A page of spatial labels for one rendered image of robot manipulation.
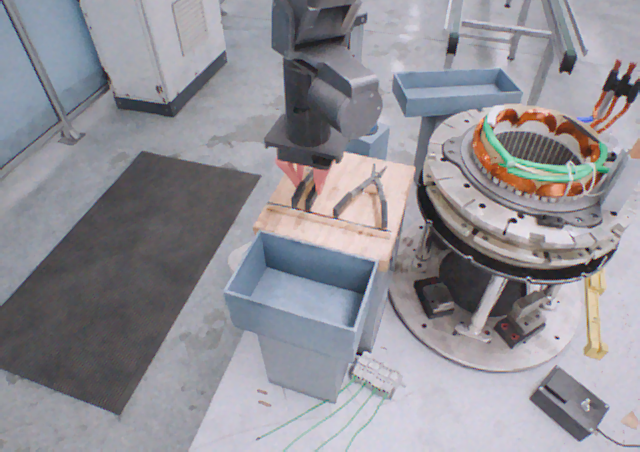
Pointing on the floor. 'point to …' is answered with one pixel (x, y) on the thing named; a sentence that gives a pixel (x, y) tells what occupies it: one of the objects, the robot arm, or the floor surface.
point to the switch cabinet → (153, 34)
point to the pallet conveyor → (560, 34)
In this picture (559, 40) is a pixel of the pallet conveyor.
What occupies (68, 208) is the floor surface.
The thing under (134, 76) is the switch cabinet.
